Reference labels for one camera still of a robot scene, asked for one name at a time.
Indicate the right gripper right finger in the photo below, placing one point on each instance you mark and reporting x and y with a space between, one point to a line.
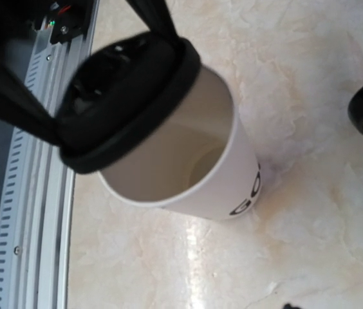
156 16

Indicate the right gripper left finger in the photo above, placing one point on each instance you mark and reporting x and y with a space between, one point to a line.
20 108

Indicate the black coffee lid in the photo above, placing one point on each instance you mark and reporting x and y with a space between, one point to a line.
120 95

